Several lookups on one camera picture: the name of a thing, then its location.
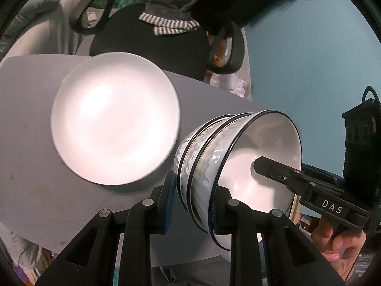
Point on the white plastic bag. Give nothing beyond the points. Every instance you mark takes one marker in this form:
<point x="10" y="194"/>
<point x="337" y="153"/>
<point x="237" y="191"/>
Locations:
<point x="235" y="85"/>

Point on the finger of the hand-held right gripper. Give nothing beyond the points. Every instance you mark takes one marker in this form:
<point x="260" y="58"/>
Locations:
<point x="276" y="172"/>
<point x="324" y="175"/>

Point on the wooden board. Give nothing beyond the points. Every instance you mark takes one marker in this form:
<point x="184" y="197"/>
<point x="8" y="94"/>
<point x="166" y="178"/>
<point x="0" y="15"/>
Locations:
<point x="295" y="211"/>

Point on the black office chair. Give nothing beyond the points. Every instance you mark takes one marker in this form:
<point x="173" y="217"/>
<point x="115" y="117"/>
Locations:
<point x="125" y="32"/>

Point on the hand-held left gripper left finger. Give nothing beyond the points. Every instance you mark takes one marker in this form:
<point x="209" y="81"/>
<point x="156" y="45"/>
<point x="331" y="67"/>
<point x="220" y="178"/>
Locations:
<point x="170" y="202"/>

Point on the person's right hand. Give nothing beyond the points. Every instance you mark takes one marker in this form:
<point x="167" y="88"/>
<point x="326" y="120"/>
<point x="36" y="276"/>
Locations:
<point x="346" y="241"/>

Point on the small white cloth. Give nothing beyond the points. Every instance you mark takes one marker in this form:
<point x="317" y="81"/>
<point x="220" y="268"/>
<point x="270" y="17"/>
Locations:
<point x="90" y="15"/>

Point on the white round plate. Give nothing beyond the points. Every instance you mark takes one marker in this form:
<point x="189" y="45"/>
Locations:
<point x="69" y="73"/>
<point x="113" y="116"/>

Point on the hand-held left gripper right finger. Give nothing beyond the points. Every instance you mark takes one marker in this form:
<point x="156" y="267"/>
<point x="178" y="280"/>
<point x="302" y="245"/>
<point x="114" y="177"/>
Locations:
<point x="216" y="222"/>

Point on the orange brown object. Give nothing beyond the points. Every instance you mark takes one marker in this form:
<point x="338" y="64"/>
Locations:
<point x="222" y="53"/>

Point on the grey duvet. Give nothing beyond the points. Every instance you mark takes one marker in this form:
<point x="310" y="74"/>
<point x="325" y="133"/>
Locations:
<point x="32" y="9"/>

